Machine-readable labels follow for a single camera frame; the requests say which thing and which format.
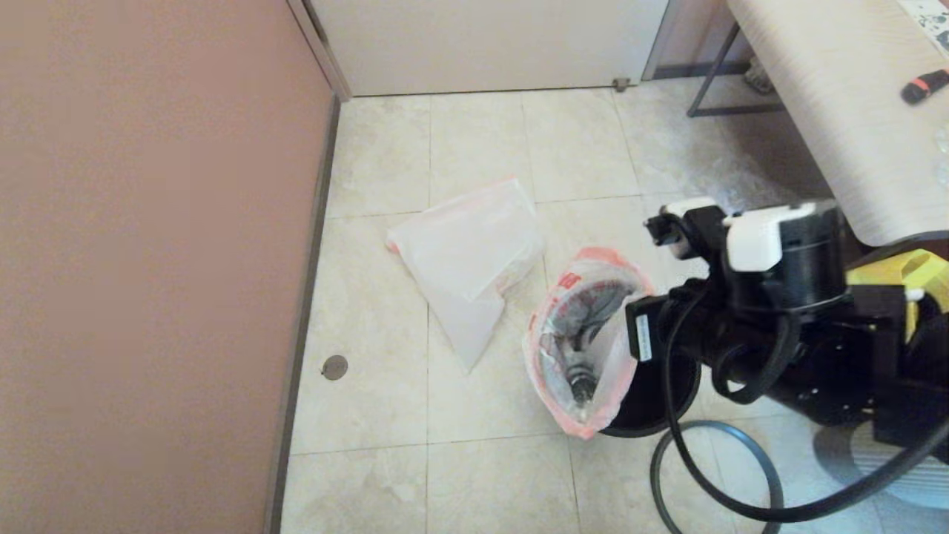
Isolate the white red-drawstring trash bag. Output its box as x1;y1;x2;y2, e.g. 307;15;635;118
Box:
523;247;657;440

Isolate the grey bin rim ring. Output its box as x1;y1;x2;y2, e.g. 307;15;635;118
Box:
650;420;784;534

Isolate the black round trash bin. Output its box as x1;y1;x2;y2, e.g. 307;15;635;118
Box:
599;349;702;438

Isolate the yellow non-woven shopping bag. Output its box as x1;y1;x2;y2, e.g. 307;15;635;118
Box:
845;249;949;316

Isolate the clear plastic bottle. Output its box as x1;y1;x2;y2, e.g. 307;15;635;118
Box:
567;363;600;407

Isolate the grey item under table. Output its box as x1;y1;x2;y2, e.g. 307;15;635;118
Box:
744;59;773;96

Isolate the light wood-grain table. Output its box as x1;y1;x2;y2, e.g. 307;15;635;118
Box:
725;0;949;248

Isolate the white ribbed bin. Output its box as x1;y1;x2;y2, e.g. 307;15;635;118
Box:
813;419;949;510

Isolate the white door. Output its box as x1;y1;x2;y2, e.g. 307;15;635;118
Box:
305;0;668;99

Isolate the black and orange marker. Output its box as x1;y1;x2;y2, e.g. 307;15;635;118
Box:
899;69;949;106

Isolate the black-white patterned paper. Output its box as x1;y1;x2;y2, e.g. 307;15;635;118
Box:
896;0;949;45

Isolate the dark metal table frame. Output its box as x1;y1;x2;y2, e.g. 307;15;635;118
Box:
686;22;784;119

